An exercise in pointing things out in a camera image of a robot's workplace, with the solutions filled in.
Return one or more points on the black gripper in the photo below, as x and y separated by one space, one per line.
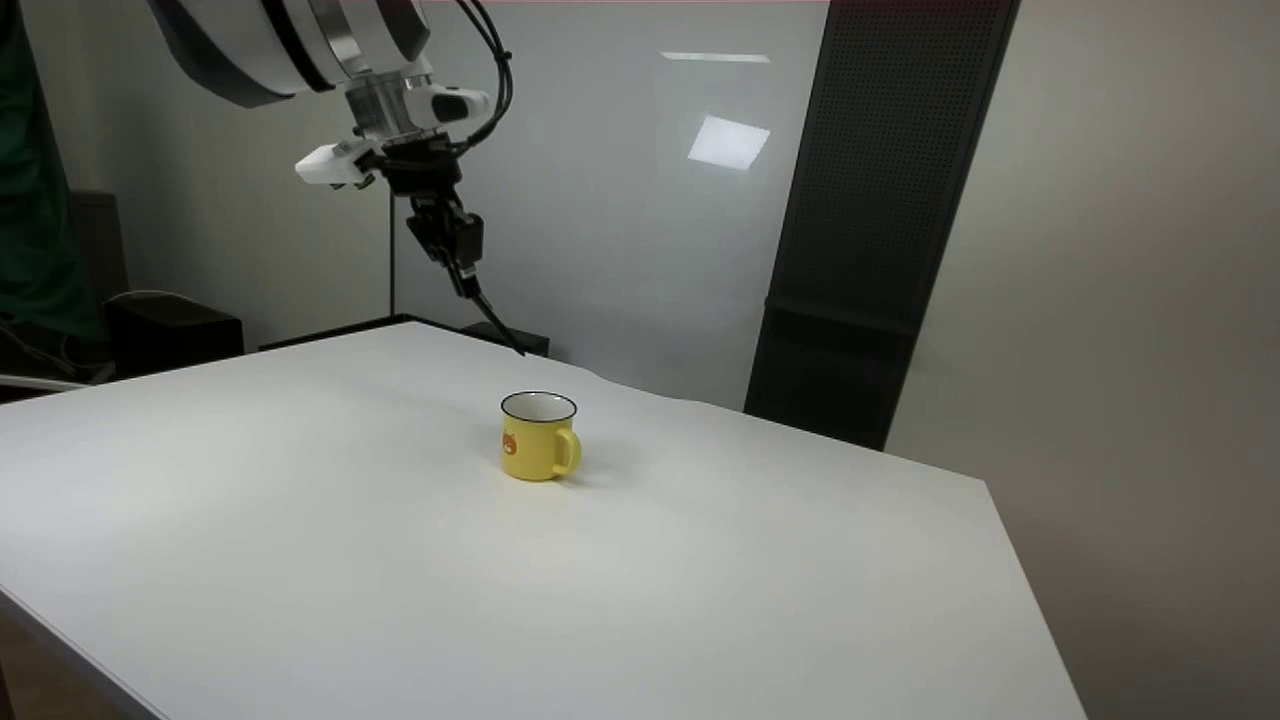
426 172

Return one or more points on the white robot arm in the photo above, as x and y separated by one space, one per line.
286 41

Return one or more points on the yellow enamel mug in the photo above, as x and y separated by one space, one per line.
537 451

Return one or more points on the black box on left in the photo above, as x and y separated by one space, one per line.
164 331

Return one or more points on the dark grey pillar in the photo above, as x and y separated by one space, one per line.
865 225

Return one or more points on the dark green cloth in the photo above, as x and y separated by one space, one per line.
35 213

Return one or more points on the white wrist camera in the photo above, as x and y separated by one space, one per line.
386 124

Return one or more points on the glossy white wall panel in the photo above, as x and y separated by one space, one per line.
625 200

